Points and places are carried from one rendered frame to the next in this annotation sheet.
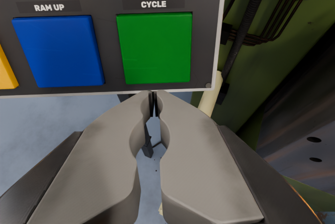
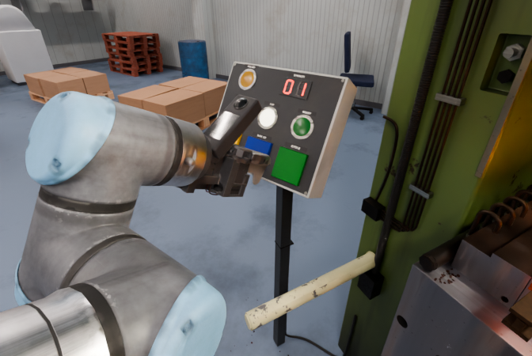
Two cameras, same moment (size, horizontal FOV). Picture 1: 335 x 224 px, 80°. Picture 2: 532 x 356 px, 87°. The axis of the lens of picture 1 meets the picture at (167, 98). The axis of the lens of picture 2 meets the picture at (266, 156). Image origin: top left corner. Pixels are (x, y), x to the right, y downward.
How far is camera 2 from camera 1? 0.48 m
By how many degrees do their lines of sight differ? 42
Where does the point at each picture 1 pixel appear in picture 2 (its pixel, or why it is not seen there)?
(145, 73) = (280, 173)
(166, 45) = (293, 164)
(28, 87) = not seen: hidden behind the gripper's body
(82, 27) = (267, 145)
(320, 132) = (402, 307)
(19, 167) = not seen: hidden behind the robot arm
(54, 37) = (256, 145)
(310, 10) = (437, 211)
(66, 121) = (229, 255)
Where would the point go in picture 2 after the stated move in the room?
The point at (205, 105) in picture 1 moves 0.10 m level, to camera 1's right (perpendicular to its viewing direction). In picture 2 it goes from (340, 270) to (373, 288)
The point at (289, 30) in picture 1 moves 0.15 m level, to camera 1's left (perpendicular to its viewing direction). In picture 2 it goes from (426, 226) to (368, 202)
